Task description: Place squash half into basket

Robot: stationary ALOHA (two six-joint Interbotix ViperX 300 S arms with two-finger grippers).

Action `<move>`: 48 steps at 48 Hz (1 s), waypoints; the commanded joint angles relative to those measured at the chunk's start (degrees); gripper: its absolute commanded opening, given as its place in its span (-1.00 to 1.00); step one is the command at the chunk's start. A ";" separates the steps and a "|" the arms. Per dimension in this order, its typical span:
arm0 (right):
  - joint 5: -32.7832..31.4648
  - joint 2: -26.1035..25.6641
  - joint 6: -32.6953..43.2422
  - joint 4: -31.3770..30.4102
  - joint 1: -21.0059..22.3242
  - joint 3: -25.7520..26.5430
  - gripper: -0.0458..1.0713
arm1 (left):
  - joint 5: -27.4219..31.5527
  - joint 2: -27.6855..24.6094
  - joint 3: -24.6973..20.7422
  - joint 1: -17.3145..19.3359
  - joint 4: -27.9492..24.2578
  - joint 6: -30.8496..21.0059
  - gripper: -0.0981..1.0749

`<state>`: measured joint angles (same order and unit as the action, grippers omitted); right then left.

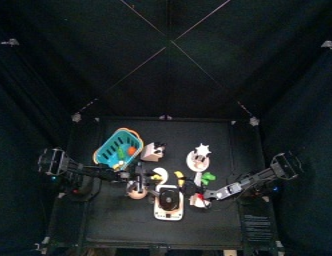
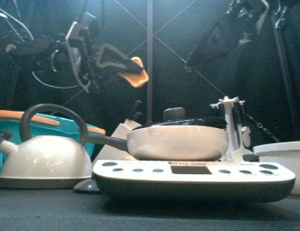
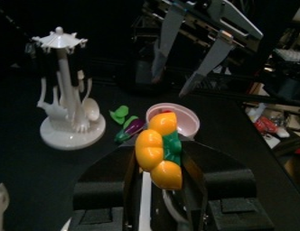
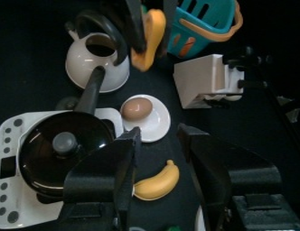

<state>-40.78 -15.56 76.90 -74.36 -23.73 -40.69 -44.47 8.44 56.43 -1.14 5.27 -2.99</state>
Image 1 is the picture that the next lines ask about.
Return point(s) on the white and yellow toy food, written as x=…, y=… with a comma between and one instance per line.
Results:
x=118, y=164

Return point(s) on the orange toy fruit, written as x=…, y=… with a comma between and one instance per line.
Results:
x=131, y=150

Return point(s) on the wooden block with cow toy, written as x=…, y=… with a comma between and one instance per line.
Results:
x=151, y=152

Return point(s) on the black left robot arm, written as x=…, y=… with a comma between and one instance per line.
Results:
x=69, y=165

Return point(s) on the teal basket with orange rim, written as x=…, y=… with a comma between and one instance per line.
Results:
x=115, y=150

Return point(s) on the green toy leafy vegetable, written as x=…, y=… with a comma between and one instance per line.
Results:
x=207, y=178

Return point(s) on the peach toy squash half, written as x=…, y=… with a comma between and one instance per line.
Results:
x=136, y=194

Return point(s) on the pink and white toy paddle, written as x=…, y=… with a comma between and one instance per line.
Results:
x=196, y=163

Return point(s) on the red and white toy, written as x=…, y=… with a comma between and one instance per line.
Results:
x=199, y=201

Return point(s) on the white star-shaped toy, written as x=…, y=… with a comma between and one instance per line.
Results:
x=202, y=149

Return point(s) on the yellow toy banana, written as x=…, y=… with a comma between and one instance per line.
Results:
x=179, y=176

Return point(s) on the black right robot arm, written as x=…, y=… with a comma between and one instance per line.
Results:
x=270, y=171

